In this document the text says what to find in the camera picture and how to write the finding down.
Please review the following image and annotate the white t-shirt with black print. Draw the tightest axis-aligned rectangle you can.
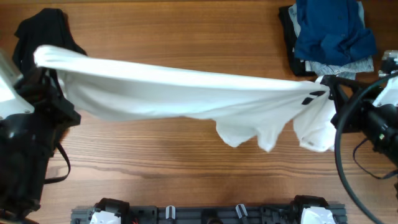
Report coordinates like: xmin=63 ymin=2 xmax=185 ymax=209
xmin=34 ymin=45 xmax=336 ymax=152

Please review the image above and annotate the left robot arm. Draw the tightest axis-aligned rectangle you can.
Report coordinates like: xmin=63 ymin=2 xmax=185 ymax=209
xmin=1 ymin=68 xmax=81 ymax=223

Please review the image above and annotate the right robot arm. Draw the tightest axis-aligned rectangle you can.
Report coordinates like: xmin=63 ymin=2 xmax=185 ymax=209
xmin=321 ymin=75 xmax=397 ymax=165

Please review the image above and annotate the light blue denim garment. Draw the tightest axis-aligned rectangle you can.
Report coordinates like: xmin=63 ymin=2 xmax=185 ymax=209
xmin=287 ymin=4 xmax=374 ymax=80

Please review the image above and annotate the black folded garment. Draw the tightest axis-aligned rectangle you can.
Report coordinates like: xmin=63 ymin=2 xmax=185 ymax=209
xmin=278 ymin=6 xmax=317 ymax=77

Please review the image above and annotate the dark blue shirt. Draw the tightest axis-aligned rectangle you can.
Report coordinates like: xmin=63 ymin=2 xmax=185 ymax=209
xmin=294 ymin=0 xmax=377 ymax=66

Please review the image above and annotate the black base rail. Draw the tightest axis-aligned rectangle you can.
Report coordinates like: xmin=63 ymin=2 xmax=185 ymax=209
xmin=70 ymin=195 xmax=348 ymax=224

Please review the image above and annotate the right white rail clip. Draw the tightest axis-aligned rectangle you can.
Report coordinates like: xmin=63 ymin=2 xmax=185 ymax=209
xmin=235 ymin=203 xmax=249 ymax=224

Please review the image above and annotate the white rail clip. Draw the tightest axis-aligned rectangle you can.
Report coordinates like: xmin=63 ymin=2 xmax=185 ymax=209
xmin=165 ymin=205 xmax=176 ymax=220
xmin=235 ymin=203 xmax=249 ymax=224

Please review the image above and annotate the left white rail clip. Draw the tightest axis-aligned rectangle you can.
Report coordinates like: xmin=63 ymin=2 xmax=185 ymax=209
xmin=165 ymin=205 xmax=176 ymax=220

